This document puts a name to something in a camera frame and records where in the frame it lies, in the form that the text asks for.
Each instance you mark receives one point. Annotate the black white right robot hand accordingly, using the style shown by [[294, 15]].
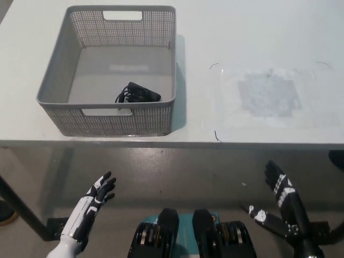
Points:
[[291, 209]]

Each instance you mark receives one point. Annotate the black shoe with tan sole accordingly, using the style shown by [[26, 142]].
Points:
[[6, 213]]

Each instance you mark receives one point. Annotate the grey perforated plastic basket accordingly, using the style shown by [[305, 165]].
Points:
[[113, 122]]

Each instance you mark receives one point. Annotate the black teal robot body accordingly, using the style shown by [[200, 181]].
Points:
[[204, 228]]

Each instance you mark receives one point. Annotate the black metal table leg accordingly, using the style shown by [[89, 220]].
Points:
[[338, 229], [25, 208]]

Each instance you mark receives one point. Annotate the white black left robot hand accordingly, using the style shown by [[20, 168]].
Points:
[[86, 212]]

